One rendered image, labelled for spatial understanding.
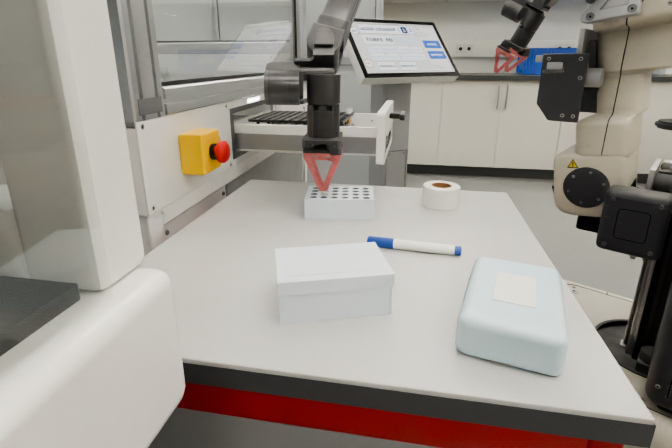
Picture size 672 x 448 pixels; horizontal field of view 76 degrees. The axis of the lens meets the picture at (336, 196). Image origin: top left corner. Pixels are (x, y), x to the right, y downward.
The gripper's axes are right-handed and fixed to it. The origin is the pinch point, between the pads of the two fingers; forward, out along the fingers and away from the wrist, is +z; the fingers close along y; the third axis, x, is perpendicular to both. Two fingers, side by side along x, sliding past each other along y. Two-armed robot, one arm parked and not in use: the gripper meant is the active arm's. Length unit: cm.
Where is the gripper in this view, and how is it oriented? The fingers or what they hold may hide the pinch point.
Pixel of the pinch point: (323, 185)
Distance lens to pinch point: 77.9
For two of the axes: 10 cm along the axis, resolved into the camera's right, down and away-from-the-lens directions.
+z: -0.1, 9.5, 3.0
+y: -0.5, 3.0, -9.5
